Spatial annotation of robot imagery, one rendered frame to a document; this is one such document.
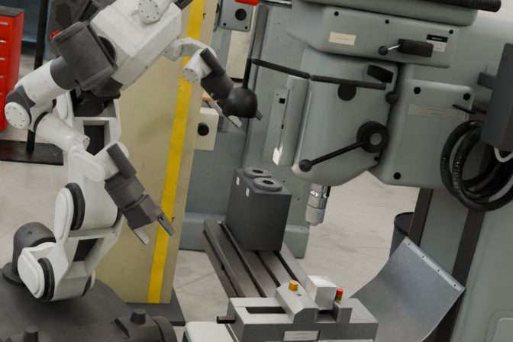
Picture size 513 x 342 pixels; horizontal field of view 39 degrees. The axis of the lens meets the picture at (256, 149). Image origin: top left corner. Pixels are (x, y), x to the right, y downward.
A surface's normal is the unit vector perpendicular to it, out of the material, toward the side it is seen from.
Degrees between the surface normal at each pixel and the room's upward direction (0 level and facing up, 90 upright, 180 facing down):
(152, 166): 90
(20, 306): 0
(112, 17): 46
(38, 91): 110
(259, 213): 90
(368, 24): 90
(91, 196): 60
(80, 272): 36
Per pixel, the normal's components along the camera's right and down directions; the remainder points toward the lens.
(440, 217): -0.95, -0.09
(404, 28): 0.27, 0.29
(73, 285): 0.47, 0.64
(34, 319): 0.17, -0.95
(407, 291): -0.77, -0.52
